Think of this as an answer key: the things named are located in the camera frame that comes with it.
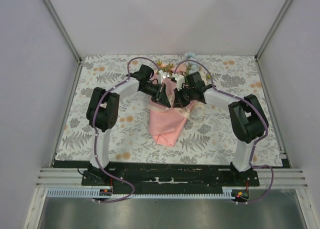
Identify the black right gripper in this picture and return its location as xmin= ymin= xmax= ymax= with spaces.
xmin=173 ymin=85 xmax=195 ymax=109

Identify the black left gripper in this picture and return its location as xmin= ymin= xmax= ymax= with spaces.
xmin=140 ymin=83 xmax=171 ymax=109

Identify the cream ribbon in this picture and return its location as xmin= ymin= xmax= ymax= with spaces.
xmin=146 ymin=95 xmax=195 ymax=119

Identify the pink wrapping paper sheet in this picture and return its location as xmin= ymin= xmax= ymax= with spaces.
xmin=148 ymin=68 xmax=198 ymax=147

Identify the orange fake rose stem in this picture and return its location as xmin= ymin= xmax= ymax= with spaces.
xmin=156 ymin=60 xmax=175 ymax=75

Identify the blue fake hydrangea stem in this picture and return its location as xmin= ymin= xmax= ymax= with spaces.
xmin=184 ymin=52 xmax=201 ymax=74

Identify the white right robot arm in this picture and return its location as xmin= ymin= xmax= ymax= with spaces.
xmin=171 ymin=72 xmax=269 ymax=186

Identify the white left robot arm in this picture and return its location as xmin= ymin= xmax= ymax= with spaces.
xmin=86 ymin=65 xmax=171 ymax=186

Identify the floral patterned table mat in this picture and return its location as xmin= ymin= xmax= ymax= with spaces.
xmin=55 ymin=55 xmax=268 ymax=165

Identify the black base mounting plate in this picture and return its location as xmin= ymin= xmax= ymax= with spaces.
xmin=81 ymin=162 xmax=260 ymax=194

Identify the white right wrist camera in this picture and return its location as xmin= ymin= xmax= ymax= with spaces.
xmin=172 ymin=73 xmax=186 ymax=91

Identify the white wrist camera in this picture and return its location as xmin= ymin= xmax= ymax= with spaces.
xmin=172 ymin=73 xmax=186 ymax=91
xmin=157 ymin=69 xmax=171 ymax=84

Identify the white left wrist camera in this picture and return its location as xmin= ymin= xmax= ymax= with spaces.
xmin=157 ymin=69 xmax=171 ymax=84

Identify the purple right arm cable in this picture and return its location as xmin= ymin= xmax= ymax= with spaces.
xmin=174 ymin=59 xmax=274 ymax=206

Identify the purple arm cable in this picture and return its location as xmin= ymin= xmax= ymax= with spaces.
xmin=92 ymin=56 xmax=161 ymax=204
xmin=174 ymin=59 xmax=274 ymax=206

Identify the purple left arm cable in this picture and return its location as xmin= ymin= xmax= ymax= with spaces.
xmin=92 ymin=56 xmax=161 ymax=204

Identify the white slotted cable duct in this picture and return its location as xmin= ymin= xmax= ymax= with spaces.
xmin=46 ymin=187 xmax=237 ymax=200

